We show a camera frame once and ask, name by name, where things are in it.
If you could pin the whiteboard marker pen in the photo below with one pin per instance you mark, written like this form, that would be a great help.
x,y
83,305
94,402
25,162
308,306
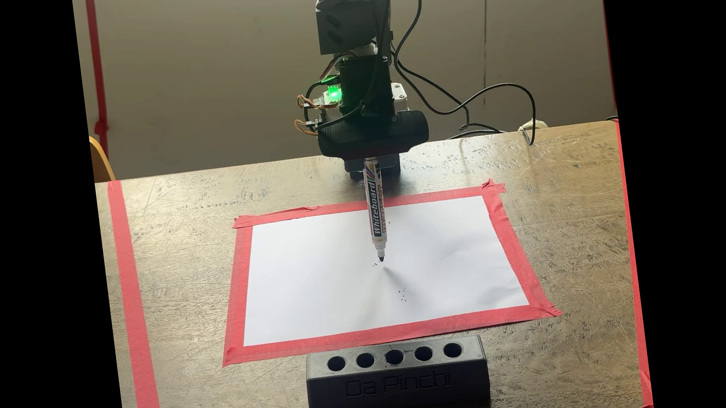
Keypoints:
x,y
376,209

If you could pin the black pen holder block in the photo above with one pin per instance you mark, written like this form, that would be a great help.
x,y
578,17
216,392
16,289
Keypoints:
x,y
398,386

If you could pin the black oval webcam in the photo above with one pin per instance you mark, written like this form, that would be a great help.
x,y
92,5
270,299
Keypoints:
x,y
373,137

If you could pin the red tape strip on paper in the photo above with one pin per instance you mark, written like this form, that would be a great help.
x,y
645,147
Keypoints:
x,y
431,196
239,295
324,342
518,254

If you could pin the white paper sheet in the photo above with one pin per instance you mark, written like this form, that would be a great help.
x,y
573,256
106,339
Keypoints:
x,y
309,273

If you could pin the wooden chair back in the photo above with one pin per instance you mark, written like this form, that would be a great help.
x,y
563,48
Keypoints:
x,y
100,163

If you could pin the long red table tape strip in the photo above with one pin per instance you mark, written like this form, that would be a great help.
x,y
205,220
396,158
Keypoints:
x,y
138,328

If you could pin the red vertical wall strip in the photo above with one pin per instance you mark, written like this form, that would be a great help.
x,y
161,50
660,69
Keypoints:
x,y
96,57

